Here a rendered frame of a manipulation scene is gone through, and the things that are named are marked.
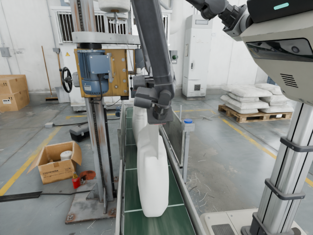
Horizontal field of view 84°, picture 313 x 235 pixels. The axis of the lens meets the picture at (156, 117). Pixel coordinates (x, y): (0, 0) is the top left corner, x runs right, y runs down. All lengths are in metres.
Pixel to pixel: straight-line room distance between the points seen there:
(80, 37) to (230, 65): 5.44
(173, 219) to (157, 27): 1.04
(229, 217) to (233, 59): 5.22
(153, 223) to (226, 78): 5.41
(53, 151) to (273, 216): 2.29
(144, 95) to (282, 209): 0.87
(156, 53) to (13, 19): 5.57
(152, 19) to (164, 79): 0.16
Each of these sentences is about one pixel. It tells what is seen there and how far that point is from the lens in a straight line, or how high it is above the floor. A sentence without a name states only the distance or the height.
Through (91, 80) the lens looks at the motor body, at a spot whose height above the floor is 1.17.
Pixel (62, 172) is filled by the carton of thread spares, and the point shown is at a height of 0.10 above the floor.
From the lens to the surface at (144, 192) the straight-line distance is 1.06.
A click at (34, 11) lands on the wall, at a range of 5.77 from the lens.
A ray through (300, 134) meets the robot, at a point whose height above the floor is 1.00.
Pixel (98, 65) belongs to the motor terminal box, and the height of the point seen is 1.26.
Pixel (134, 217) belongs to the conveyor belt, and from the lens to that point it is 1.22.
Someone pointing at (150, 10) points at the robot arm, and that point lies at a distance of 0.46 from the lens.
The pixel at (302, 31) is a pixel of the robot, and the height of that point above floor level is 1.37.
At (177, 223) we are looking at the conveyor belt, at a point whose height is 0.38.
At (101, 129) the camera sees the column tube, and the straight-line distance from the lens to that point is 1.43.
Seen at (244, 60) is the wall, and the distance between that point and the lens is 6.37.
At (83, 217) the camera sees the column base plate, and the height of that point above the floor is 0.02.
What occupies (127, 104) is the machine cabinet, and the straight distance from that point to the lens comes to 4.15.
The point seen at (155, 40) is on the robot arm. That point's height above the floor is 1.35.
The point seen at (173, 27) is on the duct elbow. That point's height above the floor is 1.82.
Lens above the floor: 1.33
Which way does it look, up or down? 21 degrees down
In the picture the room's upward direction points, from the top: straight up
